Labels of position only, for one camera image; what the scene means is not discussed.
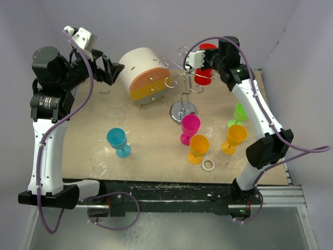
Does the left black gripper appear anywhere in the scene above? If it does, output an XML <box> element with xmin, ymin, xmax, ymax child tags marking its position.
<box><xmin>59</xmin><ymin>48</ymin><xmax>123</xmax><ymax>91</ymax></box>

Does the red plastic wine glass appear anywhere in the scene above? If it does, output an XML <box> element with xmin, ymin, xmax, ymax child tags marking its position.
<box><xmin>194</xmin><ymin>43</ymin><xmax>216</xmax><ymax>86</ymax></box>

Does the chrome wine glass rack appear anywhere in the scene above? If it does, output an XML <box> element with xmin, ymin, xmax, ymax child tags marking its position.
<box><xmin>159</xmin><ymin>46</ymin><xmax>221</xmax><ymax>124</ymax></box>

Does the blue plastic wine glass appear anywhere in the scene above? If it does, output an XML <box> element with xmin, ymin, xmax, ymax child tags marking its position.
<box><xmin>106</xmin><ymin>128</ymin><xmax>131</xmax><ymax>158</ymax></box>

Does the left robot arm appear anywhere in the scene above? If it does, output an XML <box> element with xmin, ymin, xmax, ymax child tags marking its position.
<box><xmin>18</xmin><ymin>46</ymin><xmax>125</xmax><ymax>209</ymax></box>

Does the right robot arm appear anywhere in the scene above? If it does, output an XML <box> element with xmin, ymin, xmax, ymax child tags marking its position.
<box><xmin>203</xmin><ymin>36</ymin><xmax>294</xmax><ymax>204</ymax></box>

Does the green plastic wine glass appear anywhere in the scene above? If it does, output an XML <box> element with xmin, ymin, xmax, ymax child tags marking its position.
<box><xmin>227</xmin><ymin>102</ymin><xmax>248</xmax><ymax>128</ymax></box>

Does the pink plastic wine glass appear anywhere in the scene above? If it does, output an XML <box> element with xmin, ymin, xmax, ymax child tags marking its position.
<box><xmin>180</xmin><ymin>115</ymin><xmax>201</xmax><ymax>146</ymax></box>

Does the orange wine glass right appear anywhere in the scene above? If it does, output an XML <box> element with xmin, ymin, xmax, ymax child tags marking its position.
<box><xmin>221</xmin><ymin>124</ymin><xmax>248</xmax><ymax>155</ymax></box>

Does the orange wine glass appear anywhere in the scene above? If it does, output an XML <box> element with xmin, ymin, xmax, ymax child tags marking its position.
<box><xmin>187</xmin><ymin>134</ymin><xmax>210</xmax><ymax>165</ymax></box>
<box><xmin>221</xmin><ymin>124</ymin><xmax>248</xmax><ymax>155</ymax></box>

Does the orange wine glass front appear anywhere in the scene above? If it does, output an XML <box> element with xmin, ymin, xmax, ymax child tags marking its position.
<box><xmin>187</xmin><ymin>134</ymin><xmax>210</xmax><ymax>165</ymax></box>

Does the round white drawer cabinet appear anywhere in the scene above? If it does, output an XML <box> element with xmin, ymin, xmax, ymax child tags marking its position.
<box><xmin>119</xmin><ymin>47</ymin><xmax>171</xmax><ymax>106</ymax></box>

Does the white tape roll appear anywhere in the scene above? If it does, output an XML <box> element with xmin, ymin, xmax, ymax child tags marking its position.
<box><xmin>201</xmin><ymin>159</ymin><xmax>215</xmax><ymax>172</ymax></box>

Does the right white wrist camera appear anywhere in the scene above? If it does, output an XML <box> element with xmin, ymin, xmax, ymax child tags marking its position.
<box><xmin>185</xmin><ymin>50</ymin><xmax>205</xmax><ymax>70</ymax></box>

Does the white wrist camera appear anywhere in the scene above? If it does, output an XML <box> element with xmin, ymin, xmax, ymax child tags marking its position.
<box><xmin>185</xmin><ymin>50</ymin><xmax>205</xmax><ymax>70</ymax></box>
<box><xmin>63</xmin><ymin>26</ymin><xmax>97</xmax><ymax>60</ymax></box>

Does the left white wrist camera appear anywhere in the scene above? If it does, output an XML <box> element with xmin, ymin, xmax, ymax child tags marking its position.
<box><xmin>63</xmin><ymin>26</ymin><xmax>97</xmax><ymax>60</ymax></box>

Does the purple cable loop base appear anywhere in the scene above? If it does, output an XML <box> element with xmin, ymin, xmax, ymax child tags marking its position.
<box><xmin>87</xmin><ymin>192</ymin><xmax>142</xmax><ymax>231</ymax></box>

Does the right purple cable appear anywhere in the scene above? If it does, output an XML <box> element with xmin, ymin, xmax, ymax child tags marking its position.
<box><xmin>183</xmin><ymin>36</ymin><xmax>331</xmax><ymax>224</ymax></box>

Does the purple cable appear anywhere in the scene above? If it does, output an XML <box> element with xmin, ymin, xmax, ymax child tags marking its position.
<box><xmin>183</xmin><ymin>36</ymin><xmax>331</xmax><ymax>224</ymax></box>
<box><xmin>36</xmin><ymin>29</ymin><xmax>95</xmax><ymax>234</ymax></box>

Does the black base frame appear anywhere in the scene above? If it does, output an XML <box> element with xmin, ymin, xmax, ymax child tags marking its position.
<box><xmin>78</xmin><ymin>180</ymin><xmax>262</xmax><ymax>217</ymax></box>

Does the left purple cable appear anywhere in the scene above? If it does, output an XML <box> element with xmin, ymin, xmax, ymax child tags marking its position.
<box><xmin>36</xmin><ymin>29</ymin><xmax>95</xmax><ymax>234</ymax></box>

